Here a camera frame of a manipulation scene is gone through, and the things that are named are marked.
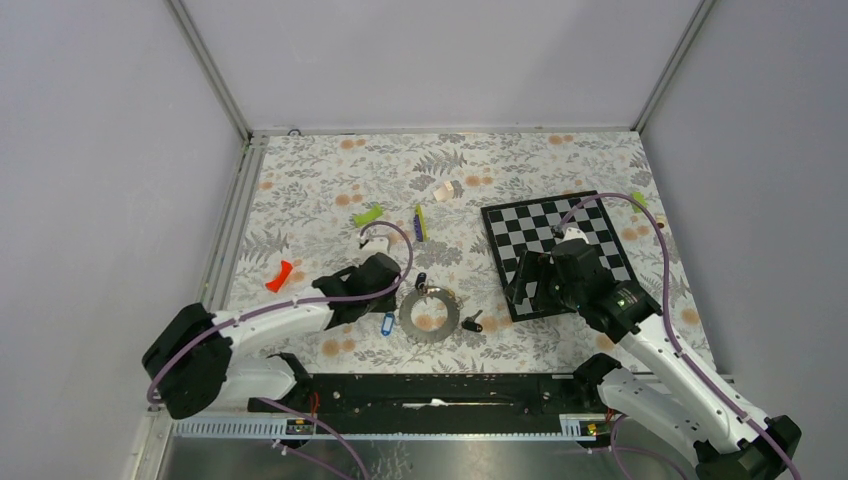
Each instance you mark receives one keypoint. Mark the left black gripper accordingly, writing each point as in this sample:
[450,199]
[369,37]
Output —
[388,304]

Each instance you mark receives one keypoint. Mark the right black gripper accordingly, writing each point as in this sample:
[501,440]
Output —
[534,265]

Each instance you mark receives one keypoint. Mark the small keys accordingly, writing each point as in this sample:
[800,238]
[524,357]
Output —
[425,289]

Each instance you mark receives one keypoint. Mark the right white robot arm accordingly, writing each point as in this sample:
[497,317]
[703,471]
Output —
[701,415]

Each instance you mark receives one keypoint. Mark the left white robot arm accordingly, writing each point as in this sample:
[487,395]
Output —
[205,359]

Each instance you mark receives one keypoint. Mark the blue key tag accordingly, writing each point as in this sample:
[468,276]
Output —
[387,324]

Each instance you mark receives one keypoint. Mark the green curved block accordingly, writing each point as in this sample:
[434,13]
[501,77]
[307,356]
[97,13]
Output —
[363,219]

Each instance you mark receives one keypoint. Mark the purple yellow toy brick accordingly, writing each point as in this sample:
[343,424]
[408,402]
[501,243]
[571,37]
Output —
[419,224]

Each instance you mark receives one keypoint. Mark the black white chessboard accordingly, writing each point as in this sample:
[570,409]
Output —
[513,228]

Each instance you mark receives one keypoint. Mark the small green block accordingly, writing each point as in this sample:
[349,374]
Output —
[639,202]

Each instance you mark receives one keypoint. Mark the small beige wooden block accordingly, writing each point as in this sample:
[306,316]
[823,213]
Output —
[445,192]

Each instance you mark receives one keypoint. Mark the red curved block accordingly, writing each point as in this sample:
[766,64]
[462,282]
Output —
[276,284]

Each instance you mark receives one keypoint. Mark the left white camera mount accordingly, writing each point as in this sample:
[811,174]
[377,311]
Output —
[375,244]

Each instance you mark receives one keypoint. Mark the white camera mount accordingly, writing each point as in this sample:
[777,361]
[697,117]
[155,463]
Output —
[571,233]
[375,244]

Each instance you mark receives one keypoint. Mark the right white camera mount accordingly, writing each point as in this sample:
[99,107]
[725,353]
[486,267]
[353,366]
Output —
[571,233]

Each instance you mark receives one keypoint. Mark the white slotted cable duct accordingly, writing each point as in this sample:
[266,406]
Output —
[414,425]

